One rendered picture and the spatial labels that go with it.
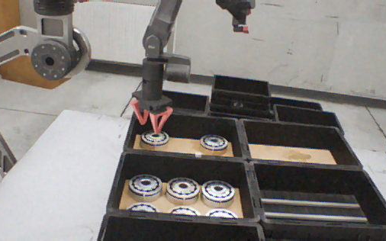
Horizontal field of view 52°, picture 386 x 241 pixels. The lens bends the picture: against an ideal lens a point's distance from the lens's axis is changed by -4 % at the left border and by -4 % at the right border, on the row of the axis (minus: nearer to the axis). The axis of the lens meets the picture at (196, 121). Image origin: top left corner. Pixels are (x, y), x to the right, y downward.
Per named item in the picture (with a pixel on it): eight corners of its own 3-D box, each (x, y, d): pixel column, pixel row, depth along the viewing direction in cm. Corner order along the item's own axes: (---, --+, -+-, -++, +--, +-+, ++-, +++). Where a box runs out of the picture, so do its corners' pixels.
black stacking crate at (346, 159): (242, 190, 136) (248, 161, 131) (234, 145, 163) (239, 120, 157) (354, 197, 138) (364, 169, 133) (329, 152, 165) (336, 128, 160)
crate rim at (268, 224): (259, 229, 105) (261, 222, 104) (246, 166, 132) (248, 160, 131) (402, 236, 107) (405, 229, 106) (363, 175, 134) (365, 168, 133)
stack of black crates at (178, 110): (134, 171, 255) (137, 107, 235) (144, 148, 282) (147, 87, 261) (198, 181, 253) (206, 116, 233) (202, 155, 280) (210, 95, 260)
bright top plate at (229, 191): (203, 200, 122) (204, 199, 121) (200, 181, 130) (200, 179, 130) (236, 201, 123) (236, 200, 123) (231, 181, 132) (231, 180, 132)
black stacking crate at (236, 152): (122, 181, 134) (122, 151, 129) (133, 136, 160) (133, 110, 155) (241, 190, 136) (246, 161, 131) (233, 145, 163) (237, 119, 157)
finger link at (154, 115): (155, 122, 120) (156, 93, 116) (172, 132, 116) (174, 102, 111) (136, 129, 116) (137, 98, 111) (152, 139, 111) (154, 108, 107)
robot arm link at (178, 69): (152, 31, 110) (146, 34, 102) (194, 36, 110) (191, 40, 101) (149, 75, 114) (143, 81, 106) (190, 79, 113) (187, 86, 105)
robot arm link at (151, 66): (145, 52, 110) (140, 59, 104) (170, 55, 109) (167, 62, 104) (144, 75, 113) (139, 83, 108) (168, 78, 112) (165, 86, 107)
